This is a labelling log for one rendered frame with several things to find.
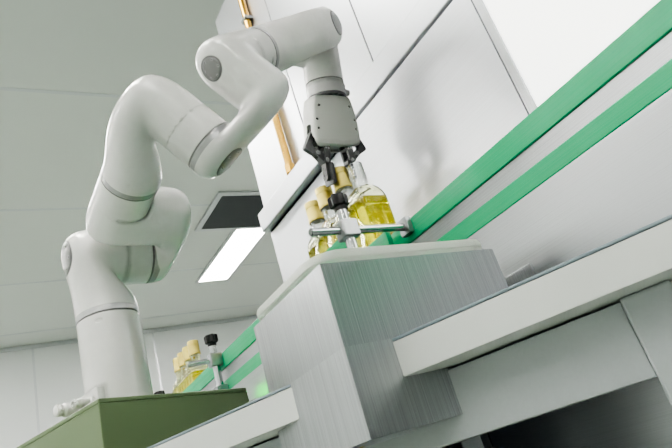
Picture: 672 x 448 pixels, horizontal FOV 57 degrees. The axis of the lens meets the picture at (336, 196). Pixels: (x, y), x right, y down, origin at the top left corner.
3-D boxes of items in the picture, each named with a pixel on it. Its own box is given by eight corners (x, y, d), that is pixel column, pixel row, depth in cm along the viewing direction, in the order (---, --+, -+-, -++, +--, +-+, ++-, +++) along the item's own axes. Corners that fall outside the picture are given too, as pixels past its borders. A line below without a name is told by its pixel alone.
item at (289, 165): (299, 170, 160) (240, -29, 190) (288, 169, 159) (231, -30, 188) (294, 176, 163) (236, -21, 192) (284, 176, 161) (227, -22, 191)
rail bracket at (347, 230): (430, 265, 87) (401, 189, 93) (329, 275, 78) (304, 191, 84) (418, 274, 90) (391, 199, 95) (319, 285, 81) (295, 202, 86)
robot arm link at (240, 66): (203, 96, 106) (271, 149, 105) (122, 129, 88) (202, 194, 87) (244, 16, 98) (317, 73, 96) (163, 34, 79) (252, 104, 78)
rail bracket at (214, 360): (231, 393, 126) (219, 331, 132) (197, 400, 122) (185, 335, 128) (225, 398, 129) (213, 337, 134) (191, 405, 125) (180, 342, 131)
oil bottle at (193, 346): (222, 431, 176) (203, 336, 187) (203, 436, 173) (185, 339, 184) (216, 435, 180) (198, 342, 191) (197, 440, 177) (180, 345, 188)
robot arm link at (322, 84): (337, 93, 125) (339, 106, 125) (299, 91, 121) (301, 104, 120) (357, 78, 119) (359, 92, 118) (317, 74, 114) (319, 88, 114)
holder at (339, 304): (555, 309, 67) (526, 245, 70) (343, 346, 53) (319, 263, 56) (460, 357, 80) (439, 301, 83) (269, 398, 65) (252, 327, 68)
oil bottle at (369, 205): (423, 293, 99) (382, 180, 108) (396, 297, 96) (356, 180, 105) (405, 306, 103) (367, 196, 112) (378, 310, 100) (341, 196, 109)
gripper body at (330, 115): (338, 102, 125) (347, 155, 122) (294, 99, 119) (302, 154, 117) (358, 87, 119) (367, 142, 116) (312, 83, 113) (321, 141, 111)
